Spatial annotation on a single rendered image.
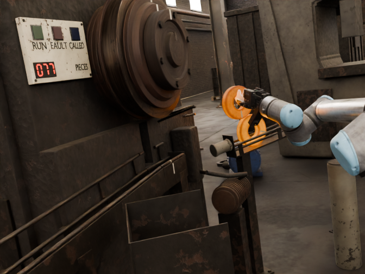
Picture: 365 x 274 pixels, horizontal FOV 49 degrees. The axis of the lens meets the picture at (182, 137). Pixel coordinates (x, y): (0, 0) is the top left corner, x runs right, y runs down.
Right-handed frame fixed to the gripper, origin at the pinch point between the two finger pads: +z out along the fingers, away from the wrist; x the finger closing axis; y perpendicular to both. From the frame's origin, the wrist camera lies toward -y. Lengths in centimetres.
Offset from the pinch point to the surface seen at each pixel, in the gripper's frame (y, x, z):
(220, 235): 6, 72, -86
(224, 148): -19.0, 13.0, -8.9
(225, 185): -29.6, 20.9, -21.6
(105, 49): 32, 69, -18
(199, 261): 1, 77, -86
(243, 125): -11.7, -0.4, -5.4
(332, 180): -35, -30, -36
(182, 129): -6.9, 33.4, -5.9
